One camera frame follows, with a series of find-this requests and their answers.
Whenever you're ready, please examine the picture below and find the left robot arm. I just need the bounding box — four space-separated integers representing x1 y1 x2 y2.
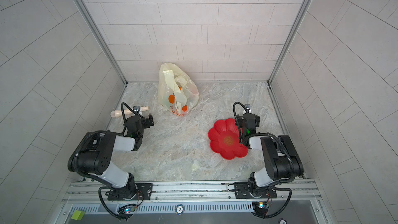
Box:
67 114 154 200

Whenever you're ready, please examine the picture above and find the wooden rolling pin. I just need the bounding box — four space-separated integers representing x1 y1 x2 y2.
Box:
110 106 149 118

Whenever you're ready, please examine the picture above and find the orange fruit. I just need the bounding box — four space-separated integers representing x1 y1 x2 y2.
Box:
168 94 175 104

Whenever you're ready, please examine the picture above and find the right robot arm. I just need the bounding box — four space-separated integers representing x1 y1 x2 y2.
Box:
235 113 304 198

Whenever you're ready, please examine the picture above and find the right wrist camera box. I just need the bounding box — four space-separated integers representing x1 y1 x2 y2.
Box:
245 104 251 113

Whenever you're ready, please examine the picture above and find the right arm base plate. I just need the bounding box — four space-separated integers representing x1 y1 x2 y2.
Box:
228 181 277 200

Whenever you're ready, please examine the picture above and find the black corrugated cable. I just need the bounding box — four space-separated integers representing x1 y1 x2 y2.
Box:
120 102 144 131

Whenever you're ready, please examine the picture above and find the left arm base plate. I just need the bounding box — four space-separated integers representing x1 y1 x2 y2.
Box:
105 183 153 201

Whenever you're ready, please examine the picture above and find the aluminium mounting rail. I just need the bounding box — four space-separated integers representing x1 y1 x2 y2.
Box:
60 178 321 204

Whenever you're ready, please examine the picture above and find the green block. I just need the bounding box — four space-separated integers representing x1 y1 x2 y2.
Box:
71 210 85 220

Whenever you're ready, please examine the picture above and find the red flower-shaped bowl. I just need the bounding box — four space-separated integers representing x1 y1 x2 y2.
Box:
208 118 248 160

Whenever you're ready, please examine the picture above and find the cream plastic bag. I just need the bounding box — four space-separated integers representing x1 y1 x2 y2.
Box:
158 63 199 117

